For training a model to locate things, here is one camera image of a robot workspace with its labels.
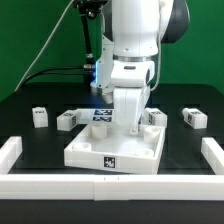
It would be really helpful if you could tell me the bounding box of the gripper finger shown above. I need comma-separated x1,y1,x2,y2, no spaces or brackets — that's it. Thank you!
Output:
102,91,113,104
129,124,139,135

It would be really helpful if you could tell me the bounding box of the white cable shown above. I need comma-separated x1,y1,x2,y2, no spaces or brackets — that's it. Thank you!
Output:
13,0,76,93

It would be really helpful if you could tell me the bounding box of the black cable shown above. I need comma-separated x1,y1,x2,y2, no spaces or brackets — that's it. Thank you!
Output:
20,66,98,90

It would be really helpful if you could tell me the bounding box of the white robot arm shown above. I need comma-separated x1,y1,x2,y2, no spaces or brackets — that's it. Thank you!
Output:
91,0,190,134

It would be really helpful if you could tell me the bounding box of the white U-shaped obstacle fence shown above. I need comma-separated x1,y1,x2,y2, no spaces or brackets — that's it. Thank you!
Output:
0,137,224,201

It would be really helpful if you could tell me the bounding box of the white square tabletop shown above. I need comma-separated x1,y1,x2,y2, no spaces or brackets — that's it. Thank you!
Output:
64,122,165,174

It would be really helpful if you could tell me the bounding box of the white sheet with AprilTags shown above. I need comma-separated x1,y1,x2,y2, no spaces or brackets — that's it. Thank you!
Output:
77,108,114,124

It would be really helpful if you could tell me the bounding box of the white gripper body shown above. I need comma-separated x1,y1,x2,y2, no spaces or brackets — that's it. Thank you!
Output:
111,60,155,129

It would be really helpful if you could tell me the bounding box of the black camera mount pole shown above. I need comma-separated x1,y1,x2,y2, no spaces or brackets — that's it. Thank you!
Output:
73,0,108,67

